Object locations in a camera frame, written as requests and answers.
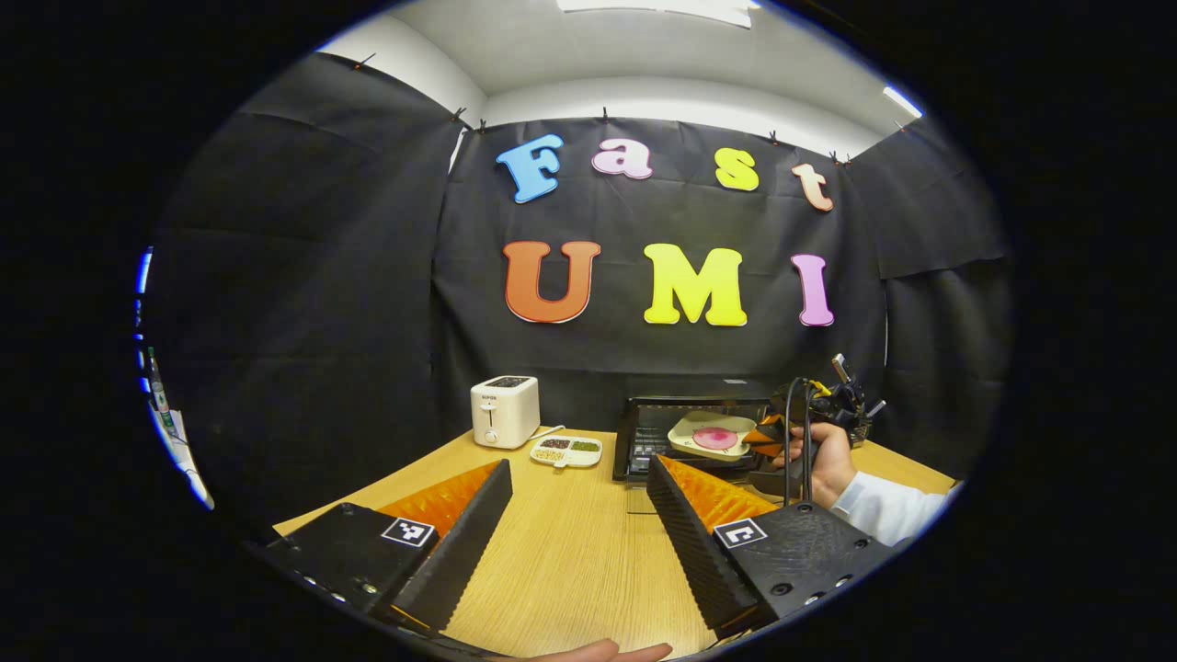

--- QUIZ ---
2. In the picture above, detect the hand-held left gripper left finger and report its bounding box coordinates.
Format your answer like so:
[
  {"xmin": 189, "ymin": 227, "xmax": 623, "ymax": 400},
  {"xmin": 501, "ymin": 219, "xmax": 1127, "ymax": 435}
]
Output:
[{"xmin": 265, "ymin": 458, "xmax": 514, "ymax": 635}]

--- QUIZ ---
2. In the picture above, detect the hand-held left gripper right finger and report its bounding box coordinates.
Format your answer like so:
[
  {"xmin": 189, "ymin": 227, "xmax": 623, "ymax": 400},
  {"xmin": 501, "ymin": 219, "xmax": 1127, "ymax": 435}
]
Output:
[{"xmin": 646, "ymin": 453, "xmax": 897, "ymax": 636}]

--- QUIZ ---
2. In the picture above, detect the cream square food plate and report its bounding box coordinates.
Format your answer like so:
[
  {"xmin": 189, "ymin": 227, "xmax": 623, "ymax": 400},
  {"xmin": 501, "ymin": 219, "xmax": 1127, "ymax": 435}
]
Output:
[{"xmin": 667, "ymin": 411, "xmax": 760, "ymax": 458}]

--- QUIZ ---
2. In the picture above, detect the black electric oven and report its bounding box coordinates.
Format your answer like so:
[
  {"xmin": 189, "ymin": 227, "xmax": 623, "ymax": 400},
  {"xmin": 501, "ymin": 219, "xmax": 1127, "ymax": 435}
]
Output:
[{"xmin": 613, "ymin": 375, "xmax": 810, "ymax": 516}]

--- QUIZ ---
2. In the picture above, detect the white toaster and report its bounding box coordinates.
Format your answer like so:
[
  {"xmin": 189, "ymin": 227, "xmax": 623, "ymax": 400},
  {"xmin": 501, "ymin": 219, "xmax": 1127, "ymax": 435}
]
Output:
[{"xmin": 470, "ymin": 375, "xmax": 542, "ymax": 450}]

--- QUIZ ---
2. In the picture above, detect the white divided seasoning dish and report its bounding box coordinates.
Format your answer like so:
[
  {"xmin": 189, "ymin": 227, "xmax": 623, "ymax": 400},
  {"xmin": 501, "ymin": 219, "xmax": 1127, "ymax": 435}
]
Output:
[{"xmin": 531, "ymin": 435, "xmax": 603, "ymax": 468}]

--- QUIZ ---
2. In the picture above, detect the black backdrop cloth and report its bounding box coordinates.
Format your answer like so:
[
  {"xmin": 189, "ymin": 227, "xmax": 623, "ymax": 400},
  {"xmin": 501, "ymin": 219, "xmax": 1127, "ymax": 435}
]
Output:
[{"xmin": 143, "ymin": 53, "xmax": 1012, "ymax": 534}]

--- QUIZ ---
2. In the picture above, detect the ceiling light panel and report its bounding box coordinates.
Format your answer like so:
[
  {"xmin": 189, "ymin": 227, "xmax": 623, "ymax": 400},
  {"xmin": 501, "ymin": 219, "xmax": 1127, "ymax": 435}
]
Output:
[{"xmin": 556, "ymin": 0, "xmax": 760, "ymax": 29}]

